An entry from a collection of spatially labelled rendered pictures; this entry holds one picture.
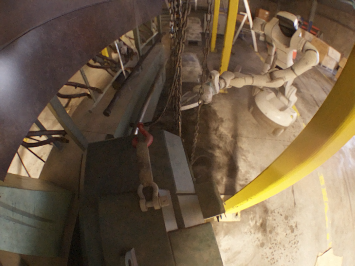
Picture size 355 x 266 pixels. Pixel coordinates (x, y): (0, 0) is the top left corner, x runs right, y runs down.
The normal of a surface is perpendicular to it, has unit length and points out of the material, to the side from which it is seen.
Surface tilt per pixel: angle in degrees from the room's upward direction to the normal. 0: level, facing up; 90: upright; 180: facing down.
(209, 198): 0
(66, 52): 90
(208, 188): 0
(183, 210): 45
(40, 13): 78
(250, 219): 0
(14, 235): 90
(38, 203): 90
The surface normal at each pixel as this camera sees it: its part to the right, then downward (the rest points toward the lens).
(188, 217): 0.69, -0.55
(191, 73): 0.01, 0.43
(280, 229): -0.01, -0.61
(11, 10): 0.97, -0.04
